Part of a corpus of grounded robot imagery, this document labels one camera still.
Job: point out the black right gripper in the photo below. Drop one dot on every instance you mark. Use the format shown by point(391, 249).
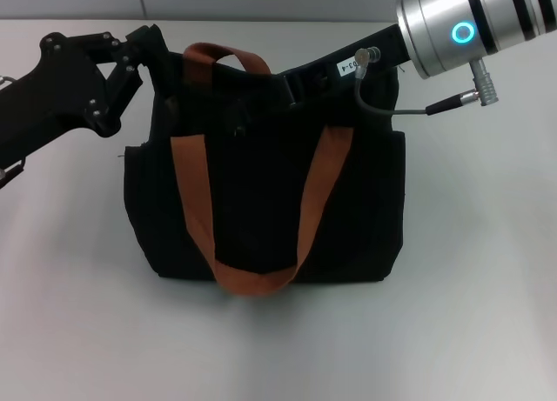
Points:
point(378, 48)

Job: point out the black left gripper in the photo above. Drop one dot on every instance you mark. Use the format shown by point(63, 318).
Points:
point(52, 92)

